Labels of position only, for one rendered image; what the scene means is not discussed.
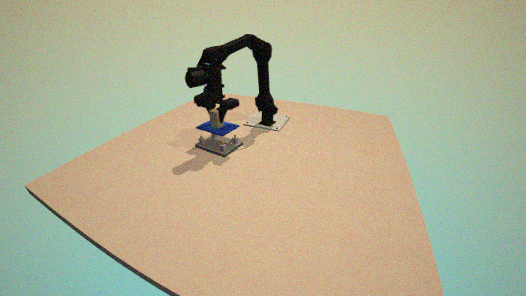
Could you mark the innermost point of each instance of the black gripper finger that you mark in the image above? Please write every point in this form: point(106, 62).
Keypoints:
point(222, 113)
point(210, 107)

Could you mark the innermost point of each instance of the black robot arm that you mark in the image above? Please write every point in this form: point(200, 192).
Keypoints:
point(209, 71)

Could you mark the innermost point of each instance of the blue board with corner holes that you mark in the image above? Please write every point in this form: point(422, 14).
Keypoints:
point(214, 125)

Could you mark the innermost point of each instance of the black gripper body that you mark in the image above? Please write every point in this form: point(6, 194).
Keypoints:
point(228, 104)

